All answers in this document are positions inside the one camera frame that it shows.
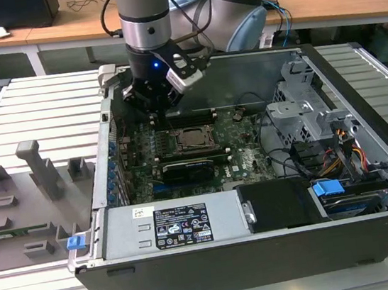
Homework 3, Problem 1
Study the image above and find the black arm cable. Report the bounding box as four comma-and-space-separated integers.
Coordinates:
99, 0, 126, 40

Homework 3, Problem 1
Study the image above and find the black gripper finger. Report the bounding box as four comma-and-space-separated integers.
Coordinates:
120, 79, 159, 130
154, 88, 188, 126

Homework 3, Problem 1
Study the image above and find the black open PC case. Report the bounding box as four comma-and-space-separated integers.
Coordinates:
43, 26, 388, 290

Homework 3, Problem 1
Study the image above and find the coloured wire bundle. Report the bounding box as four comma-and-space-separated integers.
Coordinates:
315, 122, 369, 177

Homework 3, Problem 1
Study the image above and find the green motherboard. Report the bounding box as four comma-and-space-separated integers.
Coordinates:
113, 101, 279, 207

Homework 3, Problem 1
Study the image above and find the blue case latch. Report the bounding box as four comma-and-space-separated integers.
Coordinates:
65, 233, 87, 252

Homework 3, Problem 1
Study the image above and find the black label sticker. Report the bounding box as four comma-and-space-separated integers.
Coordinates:
151, 201, 215, 250

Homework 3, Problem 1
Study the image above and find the silver metal drive cage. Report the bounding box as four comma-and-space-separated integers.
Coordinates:
260, 53, 358, 150

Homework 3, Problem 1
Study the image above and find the green RAM stick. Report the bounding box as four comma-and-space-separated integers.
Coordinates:
0, 223, 49, 238

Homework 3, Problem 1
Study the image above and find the silver square CPU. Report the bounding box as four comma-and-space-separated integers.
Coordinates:
182, 128, 209, 147

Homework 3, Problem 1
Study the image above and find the white box under desk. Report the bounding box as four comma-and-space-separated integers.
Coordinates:
256, 29, 277, 50

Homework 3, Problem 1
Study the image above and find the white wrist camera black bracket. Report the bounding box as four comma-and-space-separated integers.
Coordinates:
161, 42, 206, 95

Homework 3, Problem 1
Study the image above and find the metal socket cover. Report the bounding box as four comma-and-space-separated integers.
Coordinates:
173, 124, 218, 154

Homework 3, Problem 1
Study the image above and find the hard disk drive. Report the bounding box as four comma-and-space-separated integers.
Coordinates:
320, 188, 386, 222

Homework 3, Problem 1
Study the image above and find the long wooden desk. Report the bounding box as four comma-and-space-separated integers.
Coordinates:
21, 0, 388, 72

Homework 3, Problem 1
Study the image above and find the grey case corner handle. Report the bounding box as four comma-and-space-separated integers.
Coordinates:
96, 62, 120, 91

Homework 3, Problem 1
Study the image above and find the blue cable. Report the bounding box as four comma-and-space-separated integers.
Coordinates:
267, 0, 296, 49

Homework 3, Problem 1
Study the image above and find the black graphics card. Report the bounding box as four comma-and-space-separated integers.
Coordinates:
160, 156, 217, 189

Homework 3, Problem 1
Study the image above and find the black plastic shroud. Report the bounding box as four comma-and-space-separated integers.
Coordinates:
234, 173, 331, 236

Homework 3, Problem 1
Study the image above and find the grey power supply unit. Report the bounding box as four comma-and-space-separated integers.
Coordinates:
96, 190, 253, 261

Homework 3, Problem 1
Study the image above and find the black RAM slots bank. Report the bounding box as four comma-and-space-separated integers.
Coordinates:
150, 108, 216, 132
126, 145, 228, 176

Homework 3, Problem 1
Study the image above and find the CPU socket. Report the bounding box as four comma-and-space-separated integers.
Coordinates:
170, 123, 223, 155

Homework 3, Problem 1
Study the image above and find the blue disk carrier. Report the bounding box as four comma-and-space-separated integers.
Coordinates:
311, 177, 346, 206

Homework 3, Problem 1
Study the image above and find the grey parts rack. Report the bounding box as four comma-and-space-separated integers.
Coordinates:
0, 131, 109, 274

